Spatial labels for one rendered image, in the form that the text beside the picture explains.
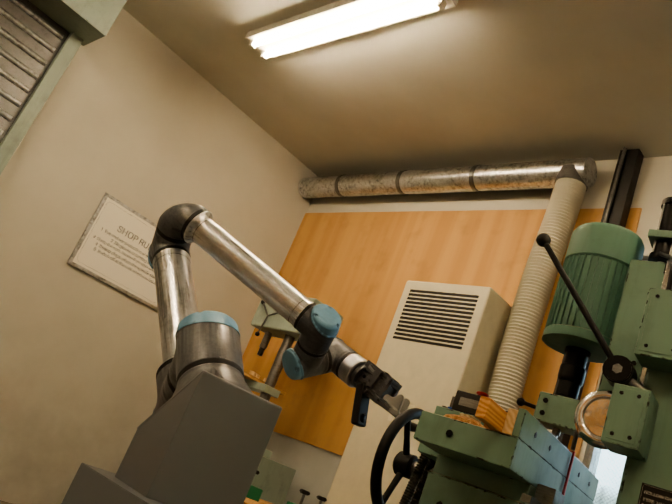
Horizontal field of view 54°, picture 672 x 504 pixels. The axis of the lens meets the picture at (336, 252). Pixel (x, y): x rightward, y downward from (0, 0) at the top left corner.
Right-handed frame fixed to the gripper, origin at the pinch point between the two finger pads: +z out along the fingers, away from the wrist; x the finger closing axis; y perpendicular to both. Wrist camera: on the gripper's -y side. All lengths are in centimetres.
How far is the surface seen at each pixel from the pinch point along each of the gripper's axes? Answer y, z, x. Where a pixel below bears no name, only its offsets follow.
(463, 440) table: 7.0, 34.2, -34.7
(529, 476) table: 9, 44, -24
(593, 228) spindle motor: 67, 17, -11
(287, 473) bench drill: -70, -120, 139
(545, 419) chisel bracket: 21.7, 32.8, -5.2
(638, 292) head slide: 57, 35, -9
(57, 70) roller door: 25, -280, -25
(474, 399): 15.5, 19.1, -11.7
